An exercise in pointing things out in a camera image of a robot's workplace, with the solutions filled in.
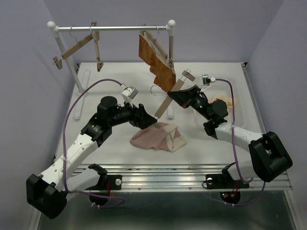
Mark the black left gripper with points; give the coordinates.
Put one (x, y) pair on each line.
(140, 118)

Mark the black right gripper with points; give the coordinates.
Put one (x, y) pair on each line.
(185, 97)

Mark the pink underwear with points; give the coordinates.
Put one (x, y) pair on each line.
(160, 136)

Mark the cream beige underwear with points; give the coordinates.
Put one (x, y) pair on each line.
(228, 100)

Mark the beige clip hanger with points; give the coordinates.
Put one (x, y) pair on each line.
(99, 62)
(66, 53)

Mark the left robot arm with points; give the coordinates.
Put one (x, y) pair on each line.
(50, 191)

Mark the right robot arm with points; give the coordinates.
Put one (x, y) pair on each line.
(268, 156)

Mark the brown underwear on rack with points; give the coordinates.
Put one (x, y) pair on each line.
(165, 76)

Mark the beige hanger with brown underwear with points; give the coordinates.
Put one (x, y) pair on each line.
(167, 55)

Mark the empty beige clip hanger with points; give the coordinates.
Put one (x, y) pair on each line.
(66, 53)

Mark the clear plastic basket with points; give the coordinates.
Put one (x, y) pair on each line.
(229, 92)

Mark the white clothes rack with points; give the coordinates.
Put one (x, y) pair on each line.
(82, 84)

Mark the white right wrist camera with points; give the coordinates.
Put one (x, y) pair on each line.
(207, 81)

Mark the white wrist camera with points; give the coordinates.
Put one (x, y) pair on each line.
(207, 81)
(129, 94)

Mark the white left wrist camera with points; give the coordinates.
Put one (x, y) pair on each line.
(129, 94)

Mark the aluminium mounting rail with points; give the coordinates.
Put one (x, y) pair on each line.
(163, 178)

